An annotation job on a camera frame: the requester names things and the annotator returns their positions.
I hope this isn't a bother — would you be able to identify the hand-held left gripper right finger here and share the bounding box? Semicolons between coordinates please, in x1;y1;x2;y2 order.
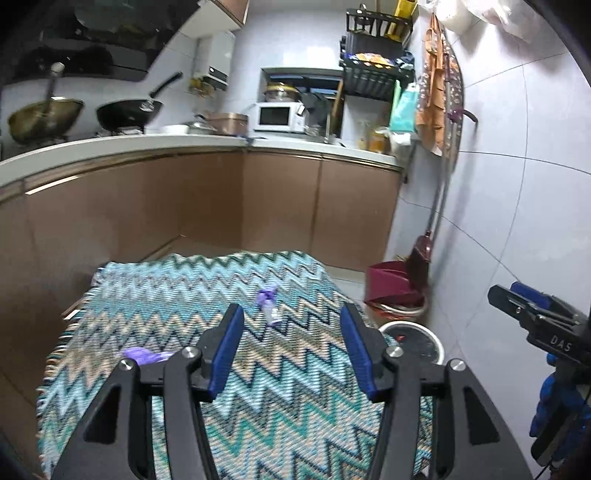
340;304;532;480

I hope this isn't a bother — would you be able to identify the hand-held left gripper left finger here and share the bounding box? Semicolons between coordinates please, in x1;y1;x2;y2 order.
48;304;245;480

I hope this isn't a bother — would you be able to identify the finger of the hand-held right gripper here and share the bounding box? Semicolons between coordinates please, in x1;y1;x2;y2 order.
488;285;540;325
509;282;557;311

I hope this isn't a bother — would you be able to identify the white trash bin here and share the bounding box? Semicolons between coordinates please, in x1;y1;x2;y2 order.
379;322;446;366

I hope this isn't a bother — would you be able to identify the purple wrapper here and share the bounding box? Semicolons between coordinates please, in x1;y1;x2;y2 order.
257;286;283;325
120;347;177;368

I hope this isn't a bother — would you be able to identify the person's right hand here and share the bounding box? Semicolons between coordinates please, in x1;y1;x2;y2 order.
530;353;568;440

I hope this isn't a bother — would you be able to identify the zigzag patterned mat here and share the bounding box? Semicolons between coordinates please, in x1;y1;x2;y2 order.
37;250;435;480

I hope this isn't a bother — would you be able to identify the maroon dustpan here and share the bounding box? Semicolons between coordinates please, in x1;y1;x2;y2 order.
365;261;426;309

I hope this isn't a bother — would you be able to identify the maroon broom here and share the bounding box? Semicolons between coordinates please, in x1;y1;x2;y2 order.
405;54;455;290

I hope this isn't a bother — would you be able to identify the brown kitchen cabinet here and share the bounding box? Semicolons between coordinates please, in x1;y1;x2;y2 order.
0;134;403;416

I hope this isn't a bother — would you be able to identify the teal plastic bag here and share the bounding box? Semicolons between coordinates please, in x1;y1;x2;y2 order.
389;83;419;136

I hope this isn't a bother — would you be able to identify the brown patterned round board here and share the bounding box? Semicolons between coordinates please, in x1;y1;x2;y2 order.
435;23;468;185

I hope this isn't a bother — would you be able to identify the orange hanging cloth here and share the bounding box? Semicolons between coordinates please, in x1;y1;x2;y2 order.
414;13;452;157

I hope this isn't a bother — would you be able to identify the copper coloured pot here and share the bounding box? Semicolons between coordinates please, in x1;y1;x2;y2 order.
203;112;249;136

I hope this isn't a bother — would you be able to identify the white microwave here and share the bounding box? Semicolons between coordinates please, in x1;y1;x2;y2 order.
252;102;308;135

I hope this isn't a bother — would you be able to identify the dark pot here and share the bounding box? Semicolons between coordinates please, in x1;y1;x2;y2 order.
300;91;334;129

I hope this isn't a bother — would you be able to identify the black frying pan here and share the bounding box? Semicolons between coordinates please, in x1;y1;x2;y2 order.
95;71;184;131

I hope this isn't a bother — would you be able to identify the gold pot with glass lid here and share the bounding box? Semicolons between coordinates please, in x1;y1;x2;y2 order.
264;82;304;104

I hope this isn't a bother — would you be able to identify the black dish rack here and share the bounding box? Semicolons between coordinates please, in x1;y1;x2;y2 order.
339;6;416;101

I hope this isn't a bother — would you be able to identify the pale pink plastic bag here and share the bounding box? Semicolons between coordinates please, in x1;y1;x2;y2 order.
479;0;557;43

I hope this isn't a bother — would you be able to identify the white plastic bag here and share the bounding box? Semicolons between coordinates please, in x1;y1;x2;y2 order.
435;0;475;34

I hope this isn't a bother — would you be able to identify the white water heater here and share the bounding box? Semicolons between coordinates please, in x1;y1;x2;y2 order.
202;31;236;92

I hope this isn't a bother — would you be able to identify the brass wok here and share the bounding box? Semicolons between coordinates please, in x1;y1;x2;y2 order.
7;96;86;145

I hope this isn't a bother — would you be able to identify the yellow board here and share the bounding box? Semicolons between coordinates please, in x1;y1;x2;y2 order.
387;0;419;41

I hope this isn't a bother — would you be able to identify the metal ladle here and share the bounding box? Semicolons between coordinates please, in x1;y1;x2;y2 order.
43;62;66;103

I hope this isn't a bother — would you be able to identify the black range hood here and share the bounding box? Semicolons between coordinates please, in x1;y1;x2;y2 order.
0;0;185;88

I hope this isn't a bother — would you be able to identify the maroon plastic handle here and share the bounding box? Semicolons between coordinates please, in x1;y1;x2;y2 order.
445;107;479;124

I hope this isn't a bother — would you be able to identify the brown wall cabinet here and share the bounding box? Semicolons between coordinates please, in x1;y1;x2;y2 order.
213;0;250;27

